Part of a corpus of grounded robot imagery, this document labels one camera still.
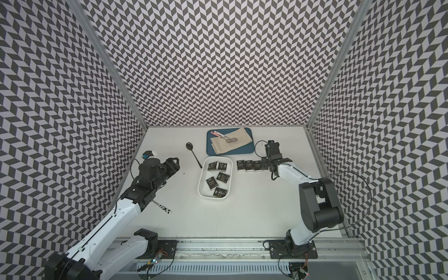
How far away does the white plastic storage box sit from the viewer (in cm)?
88

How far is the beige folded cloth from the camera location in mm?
1072

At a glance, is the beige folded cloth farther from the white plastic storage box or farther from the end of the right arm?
the end of the right arm

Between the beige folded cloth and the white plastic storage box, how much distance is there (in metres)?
0.08
